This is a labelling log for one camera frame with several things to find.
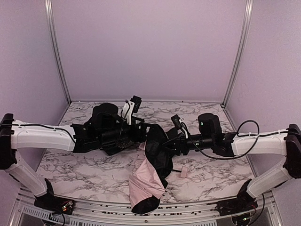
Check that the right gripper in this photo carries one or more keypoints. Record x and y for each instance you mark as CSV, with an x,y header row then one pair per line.
x,y
177,144

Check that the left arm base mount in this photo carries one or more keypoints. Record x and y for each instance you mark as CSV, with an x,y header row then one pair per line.
x,y
54,203

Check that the aluminium frame post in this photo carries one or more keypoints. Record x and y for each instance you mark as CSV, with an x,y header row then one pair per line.
x,y
55,47
241,47

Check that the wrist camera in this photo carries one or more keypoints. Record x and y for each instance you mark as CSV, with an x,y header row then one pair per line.
x,y
131,106
179,125

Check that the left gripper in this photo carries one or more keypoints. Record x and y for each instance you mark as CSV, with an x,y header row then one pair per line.
x,y
140,129

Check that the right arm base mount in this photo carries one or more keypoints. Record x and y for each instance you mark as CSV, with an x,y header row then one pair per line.
x,y
236,205

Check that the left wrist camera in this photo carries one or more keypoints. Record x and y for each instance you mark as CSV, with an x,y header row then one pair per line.
x,y
131,106

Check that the left aluminium frame post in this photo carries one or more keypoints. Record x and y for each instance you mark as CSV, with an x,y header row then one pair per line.
x,y
55,47

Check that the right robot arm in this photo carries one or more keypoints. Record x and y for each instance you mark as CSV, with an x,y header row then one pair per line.
x,y
233,145

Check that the right aluminium frame post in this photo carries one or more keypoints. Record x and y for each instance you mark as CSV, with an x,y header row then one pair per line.
x,y
241,47

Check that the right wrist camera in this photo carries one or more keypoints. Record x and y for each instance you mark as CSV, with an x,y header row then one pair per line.
x,y
179,125

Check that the front aluminium rail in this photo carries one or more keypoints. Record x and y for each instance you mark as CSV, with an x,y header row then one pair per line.
x,y
263,212

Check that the pink and black umbrella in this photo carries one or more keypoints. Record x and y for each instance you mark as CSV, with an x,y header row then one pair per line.
x,y
148,183

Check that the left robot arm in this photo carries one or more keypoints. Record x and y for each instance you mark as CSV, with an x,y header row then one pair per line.
x,y
108,129

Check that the black floral square plate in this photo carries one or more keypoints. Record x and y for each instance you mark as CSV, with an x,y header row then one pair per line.
x,y
117,147

